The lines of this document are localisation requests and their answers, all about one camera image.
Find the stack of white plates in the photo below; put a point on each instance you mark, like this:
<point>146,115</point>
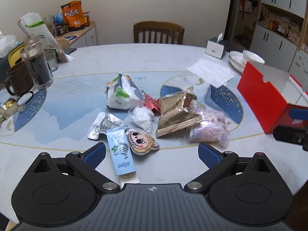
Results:
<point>237,61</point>

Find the white green tissue pack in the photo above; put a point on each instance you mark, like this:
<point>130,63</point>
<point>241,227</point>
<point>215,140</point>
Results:
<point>122,93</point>

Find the silver foil blister pack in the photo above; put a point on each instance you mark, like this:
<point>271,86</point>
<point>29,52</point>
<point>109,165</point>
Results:
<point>103,122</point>

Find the orange snack bag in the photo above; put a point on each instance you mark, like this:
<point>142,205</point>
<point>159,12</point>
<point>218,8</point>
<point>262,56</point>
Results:
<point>73,16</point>

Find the clear bag white beads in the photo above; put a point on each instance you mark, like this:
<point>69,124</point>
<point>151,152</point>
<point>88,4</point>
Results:
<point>142,117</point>

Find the brown mug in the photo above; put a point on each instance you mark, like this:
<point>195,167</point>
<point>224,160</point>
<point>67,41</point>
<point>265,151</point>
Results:
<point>19,79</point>

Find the glass jar dark contents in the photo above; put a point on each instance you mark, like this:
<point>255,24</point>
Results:
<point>34,51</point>

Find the white side cabinet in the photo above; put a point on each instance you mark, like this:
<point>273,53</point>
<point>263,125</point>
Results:
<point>81,38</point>

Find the pink red binder clip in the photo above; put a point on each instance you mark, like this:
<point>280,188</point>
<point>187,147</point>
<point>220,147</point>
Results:
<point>151,103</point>

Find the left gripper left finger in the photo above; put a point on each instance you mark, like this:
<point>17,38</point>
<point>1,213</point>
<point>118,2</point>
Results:
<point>84,165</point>

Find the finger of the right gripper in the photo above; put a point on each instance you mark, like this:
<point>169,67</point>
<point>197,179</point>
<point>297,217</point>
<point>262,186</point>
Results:
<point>299,114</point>

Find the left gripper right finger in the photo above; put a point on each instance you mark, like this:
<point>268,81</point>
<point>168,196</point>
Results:
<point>219,166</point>

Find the white green tissue box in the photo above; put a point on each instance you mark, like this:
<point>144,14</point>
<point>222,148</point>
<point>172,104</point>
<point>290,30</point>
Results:
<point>217,46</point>

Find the red white cardboard box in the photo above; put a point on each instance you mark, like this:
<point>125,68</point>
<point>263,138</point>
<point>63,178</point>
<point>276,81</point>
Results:
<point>271,93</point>

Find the white bowl gold rim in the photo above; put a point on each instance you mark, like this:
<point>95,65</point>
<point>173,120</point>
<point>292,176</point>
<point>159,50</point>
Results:
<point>252,58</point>

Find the cartoon face plush keychain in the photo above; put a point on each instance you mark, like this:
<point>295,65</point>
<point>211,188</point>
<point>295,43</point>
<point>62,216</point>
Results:
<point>141,143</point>

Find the white storage cabinets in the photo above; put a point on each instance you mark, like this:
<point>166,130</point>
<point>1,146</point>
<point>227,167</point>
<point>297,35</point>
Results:
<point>280,36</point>

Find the white paper sheet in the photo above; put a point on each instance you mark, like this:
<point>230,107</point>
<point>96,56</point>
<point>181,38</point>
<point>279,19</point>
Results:
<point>214,74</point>

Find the gold foil snack bag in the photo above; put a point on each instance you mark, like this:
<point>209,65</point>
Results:
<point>178,111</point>

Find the light blue small carton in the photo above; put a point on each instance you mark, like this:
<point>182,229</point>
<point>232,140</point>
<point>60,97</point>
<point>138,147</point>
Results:
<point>120,152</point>

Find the white plastic bag stack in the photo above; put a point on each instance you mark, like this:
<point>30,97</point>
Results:
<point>33,26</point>

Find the wooden chair far side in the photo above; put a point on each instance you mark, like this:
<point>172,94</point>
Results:
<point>158,32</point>

